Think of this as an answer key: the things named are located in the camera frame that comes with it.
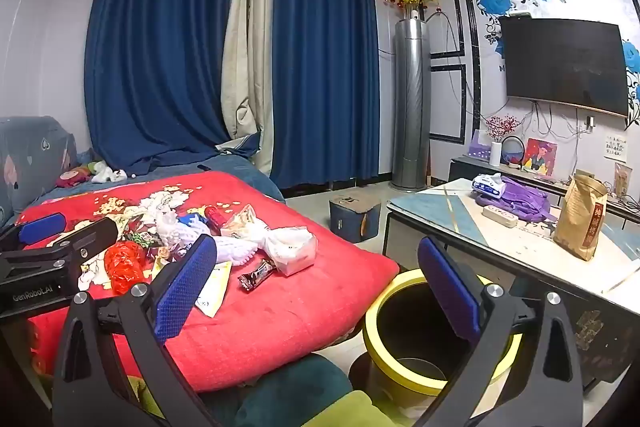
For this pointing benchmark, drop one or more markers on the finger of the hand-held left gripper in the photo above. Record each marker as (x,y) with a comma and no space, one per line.
(92,234)
(42,227)

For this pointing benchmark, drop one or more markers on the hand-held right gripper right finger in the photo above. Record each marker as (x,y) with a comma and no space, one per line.
(446,289)

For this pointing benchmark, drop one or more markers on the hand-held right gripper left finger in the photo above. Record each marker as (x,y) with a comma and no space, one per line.
(185,287)

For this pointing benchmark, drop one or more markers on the yellow and white packet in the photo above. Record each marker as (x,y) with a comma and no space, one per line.
(215,287)

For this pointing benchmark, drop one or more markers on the yellow-rimmed trash bin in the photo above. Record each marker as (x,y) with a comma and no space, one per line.
(374,337)

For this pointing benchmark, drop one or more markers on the red crinkled plastic wrapper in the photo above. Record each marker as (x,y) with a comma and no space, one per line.
(122,267)

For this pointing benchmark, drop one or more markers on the red plush toy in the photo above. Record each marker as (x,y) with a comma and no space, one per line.
(72,178)

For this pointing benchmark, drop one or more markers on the white plastic bag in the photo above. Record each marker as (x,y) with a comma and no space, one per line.
(172,227)

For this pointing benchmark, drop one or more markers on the white plush toy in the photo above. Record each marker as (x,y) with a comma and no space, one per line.
(107,173)

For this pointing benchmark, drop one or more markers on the coffee table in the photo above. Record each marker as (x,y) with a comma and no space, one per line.
(410,237)

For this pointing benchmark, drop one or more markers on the crumpled blue bag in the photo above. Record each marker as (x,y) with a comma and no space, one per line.
(192,219)

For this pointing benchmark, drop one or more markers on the brown chocolate bar wrapper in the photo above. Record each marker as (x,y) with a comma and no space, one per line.
(255,276)

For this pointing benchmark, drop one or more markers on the red plastic tube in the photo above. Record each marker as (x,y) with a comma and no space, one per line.
(216,219)

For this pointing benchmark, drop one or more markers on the clear snack bag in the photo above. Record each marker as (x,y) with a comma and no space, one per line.
(242,222)

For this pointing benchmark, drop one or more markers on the white power strip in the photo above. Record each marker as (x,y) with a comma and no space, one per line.
(500,216)

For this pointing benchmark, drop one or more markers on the blue and white tissue pack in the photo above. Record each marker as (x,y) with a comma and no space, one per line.
(487,187)

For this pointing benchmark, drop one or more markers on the clear bag with tissue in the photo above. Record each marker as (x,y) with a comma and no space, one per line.
(292,254)

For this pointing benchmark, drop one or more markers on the red floral blanket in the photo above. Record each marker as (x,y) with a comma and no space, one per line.
(300,307)

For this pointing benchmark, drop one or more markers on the blue square stool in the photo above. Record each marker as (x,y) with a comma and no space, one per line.
(352,219)

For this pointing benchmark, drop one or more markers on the purple bag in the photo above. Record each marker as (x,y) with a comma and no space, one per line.
(525,202)

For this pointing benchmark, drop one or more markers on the blue bed sheet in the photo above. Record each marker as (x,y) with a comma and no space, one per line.
(240,167)

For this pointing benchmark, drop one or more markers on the purple box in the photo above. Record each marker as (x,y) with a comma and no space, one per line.
(479,152)

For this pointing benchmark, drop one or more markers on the white vase with red flowers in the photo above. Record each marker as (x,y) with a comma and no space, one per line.
(495,154)

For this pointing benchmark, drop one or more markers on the person's dark teal trousers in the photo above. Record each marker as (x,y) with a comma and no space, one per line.
(285,392)

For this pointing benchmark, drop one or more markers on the large brown paper bag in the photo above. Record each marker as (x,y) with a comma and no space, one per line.
(580,222)

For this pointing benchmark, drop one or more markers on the yellow-green jacket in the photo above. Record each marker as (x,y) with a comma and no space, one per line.
(350,409)

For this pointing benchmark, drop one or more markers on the colourful painting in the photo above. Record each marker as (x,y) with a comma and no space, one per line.
(540,157)

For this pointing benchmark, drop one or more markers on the silver tower air conditioner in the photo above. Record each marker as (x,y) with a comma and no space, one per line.
(411,107)

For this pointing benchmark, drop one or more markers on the wide blue curtain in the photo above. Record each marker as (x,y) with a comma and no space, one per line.
(150,57)

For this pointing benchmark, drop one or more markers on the beige curtain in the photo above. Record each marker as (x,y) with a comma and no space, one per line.
(245,57)

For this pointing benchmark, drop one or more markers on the narrow blue curtain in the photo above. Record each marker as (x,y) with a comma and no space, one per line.
(325,57)

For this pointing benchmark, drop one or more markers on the white wall note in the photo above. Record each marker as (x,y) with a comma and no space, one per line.
(616,148)

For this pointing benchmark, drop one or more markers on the wall-mounted black television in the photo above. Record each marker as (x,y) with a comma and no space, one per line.
(565,62)

